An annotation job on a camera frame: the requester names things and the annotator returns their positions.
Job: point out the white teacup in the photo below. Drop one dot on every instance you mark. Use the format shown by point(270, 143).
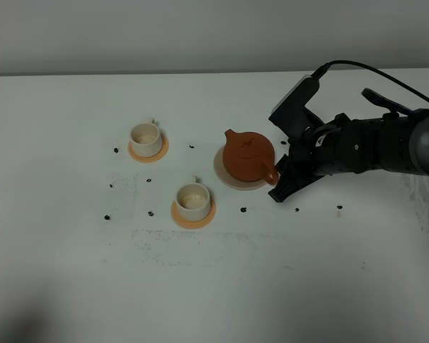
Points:
point(193, 195)
point(146, 132)

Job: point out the orange coaster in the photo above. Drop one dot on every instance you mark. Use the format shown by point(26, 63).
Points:
point(193, 218)
point(148, 153)

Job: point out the near white teacup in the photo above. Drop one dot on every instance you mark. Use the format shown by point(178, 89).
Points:
point(193, 195)

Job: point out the brown clay teapot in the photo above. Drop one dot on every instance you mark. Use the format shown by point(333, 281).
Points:
point(249, 157)

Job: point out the far white teacup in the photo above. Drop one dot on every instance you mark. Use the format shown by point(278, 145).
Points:
point(146, 132)

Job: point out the beige teapot saucer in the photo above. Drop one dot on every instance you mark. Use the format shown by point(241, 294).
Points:
point(230, 181)

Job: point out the far orange coaster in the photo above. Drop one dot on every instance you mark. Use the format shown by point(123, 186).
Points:
point(148, 153)

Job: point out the near orange coaster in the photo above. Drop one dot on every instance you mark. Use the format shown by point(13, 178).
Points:
point(193, 218)

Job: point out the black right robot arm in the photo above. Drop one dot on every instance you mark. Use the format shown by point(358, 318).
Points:
point(396, 142)

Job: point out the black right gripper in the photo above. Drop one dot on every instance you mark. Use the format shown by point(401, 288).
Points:
point(311, 156)

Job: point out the silver depth camera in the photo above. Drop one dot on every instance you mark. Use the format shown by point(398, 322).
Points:
point(290, 115)

